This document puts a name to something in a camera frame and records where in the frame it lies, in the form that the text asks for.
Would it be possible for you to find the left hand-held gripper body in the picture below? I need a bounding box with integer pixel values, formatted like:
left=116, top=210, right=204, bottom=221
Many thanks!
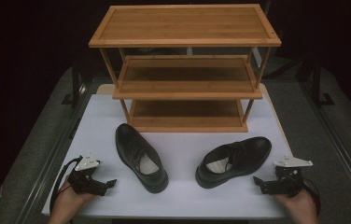
left=66, top=151, right=109, bottom=197

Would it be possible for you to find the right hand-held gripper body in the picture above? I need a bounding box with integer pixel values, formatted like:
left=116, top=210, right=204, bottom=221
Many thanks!
left=259, top=154, right=314, bottom=199

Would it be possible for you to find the black leather shoe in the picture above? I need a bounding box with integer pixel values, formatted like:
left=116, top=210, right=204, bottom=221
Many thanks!
left=115, top=122, right=170, bottom=194
left=195, top=136, right=273, bottom=189

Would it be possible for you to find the wooden three-tier shoe rack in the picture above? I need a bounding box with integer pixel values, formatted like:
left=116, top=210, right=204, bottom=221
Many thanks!
left=88, top=3, right=282, bottom=133

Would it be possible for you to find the person's left hand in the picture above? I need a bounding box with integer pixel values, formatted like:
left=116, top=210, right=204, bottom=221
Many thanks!
left=50, top=175, right=96, bottom=219

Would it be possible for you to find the person's right hand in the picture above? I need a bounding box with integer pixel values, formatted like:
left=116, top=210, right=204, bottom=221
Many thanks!
left=273, top=180, right=319, bottom=220

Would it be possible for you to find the white table mat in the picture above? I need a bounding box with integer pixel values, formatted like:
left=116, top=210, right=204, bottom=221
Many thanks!
left=41, top=92, right=319, bottom=220

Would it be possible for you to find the black metal stand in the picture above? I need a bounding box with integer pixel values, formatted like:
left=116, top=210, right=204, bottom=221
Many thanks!
left=61, top=59, right=88, bottom=108
left=311, top=57, right=336, bottom=108

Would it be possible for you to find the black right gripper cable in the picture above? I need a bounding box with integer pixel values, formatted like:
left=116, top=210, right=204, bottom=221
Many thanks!
left=302, top=176, right=322, bottom=217

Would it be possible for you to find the metal frame rail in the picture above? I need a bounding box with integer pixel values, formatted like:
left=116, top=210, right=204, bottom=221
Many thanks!
left=14, top=81, right=95, bottom=224
left=299, top=79, right=351, bottom=216

